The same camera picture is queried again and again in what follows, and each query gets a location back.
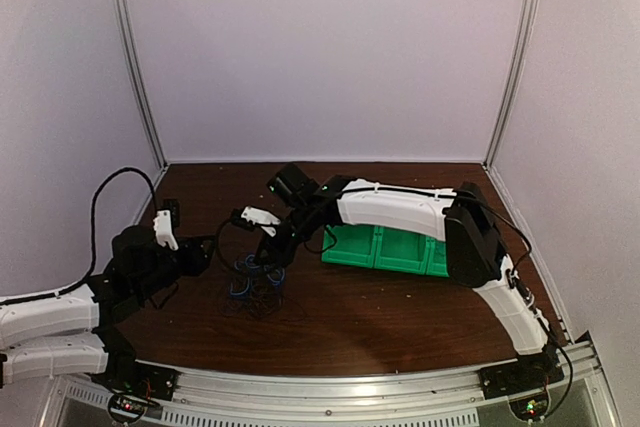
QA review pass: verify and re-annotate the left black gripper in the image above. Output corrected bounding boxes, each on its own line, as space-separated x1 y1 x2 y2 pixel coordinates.
133 234 217 302

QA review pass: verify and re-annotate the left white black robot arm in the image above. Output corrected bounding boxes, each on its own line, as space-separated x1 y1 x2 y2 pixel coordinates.
1 226 216 391

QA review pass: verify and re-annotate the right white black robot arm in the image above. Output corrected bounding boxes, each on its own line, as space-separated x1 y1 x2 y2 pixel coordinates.
240 163 559 389

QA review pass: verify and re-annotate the left green plastic bin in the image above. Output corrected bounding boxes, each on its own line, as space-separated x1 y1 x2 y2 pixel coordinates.
321 225 377 268

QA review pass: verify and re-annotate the green plastic bin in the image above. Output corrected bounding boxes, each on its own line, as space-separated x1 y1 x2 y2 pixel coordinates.
373 227 430 275
321 225 377 268
426 239 449 278

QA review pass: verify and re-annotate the middle green plastic bin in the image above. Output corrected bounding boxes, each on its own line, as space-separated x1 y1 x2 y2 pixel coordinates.
373 227 430 275

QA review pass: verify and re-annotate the right green plastic bin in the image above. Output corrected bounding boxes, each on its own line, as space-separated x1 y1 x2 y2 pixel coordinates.
426 239 449 278

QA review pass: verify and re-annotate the left round circuit board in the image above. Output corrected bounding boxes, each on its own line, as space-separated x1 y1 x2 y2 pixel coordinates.
107 393 148 423

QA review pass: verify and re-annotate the round circuit board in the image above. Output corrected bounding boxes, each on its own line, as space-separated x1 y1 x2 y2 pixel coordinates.
509 393 550 423
107 393 148 423

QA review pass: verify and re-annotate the right round circuit board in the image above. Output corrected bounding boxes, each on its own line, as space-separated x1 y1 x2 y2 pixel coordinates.
509 393 550 423

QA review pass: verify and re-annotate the right black camera cable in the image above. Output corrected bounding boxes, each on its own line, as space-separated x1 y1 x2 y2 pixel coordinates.
214 211 331 278

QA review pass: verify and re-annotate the black camera cable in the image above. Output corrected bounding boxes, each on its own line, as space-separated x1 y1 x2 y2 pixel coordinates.
214 211 331 278
0 166 161 306

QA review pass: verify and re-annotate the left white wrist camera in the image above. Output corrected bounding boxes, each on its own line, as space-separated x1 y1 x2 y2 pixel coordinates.
153 199 180 251

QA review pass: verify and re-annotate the left black camera cable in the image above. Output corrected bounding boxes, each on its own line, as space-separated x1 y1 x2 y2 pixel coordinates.
0 166 161 306

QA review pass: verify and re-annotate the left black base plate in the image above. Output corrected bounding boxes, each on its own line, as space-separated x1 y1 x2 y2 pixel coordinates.
90 362 179 401

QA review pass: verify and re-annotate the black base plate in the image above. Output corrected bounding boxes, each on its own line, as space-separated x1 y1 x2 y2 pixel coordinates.
90 362 179 401
479 356 564 400

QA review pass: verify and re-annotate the aluminium front rail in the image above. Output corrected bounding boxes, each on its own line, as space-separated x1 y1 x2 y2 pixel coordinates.
35 341 622 426

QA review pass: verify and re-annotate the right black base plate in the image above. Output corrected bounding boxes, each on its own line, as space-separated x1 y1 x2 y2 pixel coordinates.
479 356 564 400

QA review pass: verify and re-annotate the left aluminium frame post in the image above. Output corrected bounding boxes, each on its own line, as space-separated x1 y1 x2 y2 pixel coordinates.
113 0 167 169

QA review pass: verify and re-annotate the aluminium frame post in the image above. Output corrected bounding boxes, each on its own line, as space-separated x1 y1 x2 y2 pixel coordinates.
483 0 539 171
113 0 167 169

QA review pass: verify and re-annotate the right aluminium frame post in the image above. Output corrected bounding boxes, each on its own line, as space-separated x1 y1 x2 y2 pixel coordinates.
483 0 539 171

